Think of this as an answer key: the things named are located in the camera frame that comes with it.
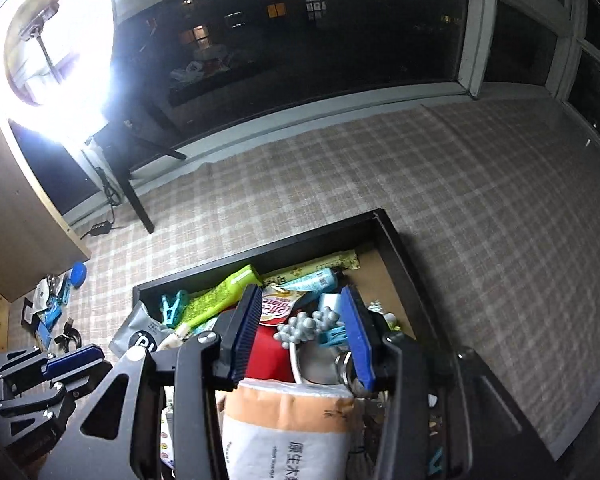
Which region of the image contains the white ring light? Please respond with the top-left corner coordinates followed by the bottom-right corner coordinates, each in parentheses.
top-left (0, 0), bottom-right (116, 143)

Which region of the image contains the grey bead cluster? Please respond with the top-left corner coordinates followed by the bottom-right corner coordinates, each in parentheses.
top-left (276, 307), bottom-right (343, 348)

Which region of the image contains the grey foil packet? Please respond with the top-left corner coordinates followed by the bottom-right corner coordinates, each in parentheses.
top-left (109, 302), bottom-right (181, 361)

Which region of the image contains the light blue tube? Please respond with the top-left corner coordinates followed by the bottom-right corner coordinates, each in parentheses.
top-left (287, 267), bottom-right (343, 293)

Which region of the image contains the brown white tissue pack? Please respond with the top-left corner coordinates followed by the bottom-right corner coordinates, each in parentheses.
top-left (220, 377), bottom-right (356, 480)

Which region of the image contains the white window frame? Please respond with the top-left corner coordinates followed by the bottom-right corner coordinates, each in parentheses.
top-left (100, 0), bottom-right (600, 181)

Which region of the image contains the silver metal roll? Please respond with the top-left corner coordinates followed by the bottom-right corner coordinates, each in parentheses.
top-left (335, 352), bottom-right (371, 396)

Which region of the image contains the teal plastic clip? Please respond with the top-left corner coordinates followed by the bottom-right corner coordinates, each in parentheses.
top-left (317, 325), bottom-right (351, 351)

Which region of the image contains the black power cable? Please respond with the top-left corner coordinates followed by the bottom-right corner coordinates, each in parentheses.
top-left (82, 145), bottom-right (122, 226)

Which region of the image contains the white orange coffee sachet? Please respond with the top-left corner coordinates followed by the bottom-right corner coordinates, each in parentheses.
top-left (260, 282), bottom-right (311, 328)

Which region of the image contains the white sticker sheet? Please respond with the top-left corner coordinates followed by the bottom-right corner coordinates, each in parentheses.
top-left (159, 405), bottom-right (179, 472)

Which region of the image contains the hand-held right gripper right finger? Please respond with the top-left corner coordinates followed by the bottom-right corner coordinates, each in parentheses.
top-left (339, 286), bottom-right (563, 480)

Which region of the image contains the white bowl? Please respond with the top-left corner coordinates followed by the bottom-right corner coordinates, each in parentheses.
top-left (300, 344), bottom-right (352, 386)

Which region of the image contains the teal clothespin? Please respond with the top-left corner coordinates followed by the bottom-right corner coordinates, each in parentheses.
top-left (160, 290), bottom-right (193, 323)

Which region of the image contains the wooden cabinet panel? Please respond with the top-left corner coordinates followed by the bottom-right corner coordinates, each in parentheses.
top-left (0, 75), bottom-right (92, 303)

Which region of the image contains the black storage box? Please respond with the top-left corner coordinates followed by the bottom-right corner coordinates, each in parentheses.
top-left (132, 208), bottom-right (461, 480)

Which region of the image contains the black inline cable controller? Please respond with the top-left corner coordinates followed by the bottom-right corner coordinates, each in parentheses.
top-left (80, 220), bottom-right (115, 239)

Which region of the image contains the yellow green stick packet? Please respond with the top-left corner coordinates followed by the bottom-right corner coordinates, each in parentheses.
top-left (262, 249), bottom-right (361, 286)

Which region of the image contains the white cream tube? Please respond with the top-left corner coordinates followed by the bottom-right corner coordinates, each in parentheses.
top-left (172, 317), bottom-right (221, 351)

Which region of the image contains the green tube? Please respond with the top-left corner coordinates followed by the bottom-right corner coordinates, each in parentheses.
top-left (177, 265), bottom-right (263, 331)

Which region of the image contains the red pouch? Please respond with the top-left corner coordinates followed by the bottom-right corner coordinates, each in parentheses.
top-left (245, 322), bottom-right (301, 383)

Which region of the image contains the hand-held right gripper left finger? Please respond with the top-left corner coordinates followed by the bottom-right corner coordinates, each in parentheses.
top-left (37, 284), bottom-right (263, 480)

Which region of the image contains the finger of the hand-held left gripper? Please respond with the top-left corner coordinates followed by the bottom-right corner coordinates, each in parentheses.
top-left (0, 384), bottom-right (81, 448)
top-left (0, 345), bottom-right (106, 396)

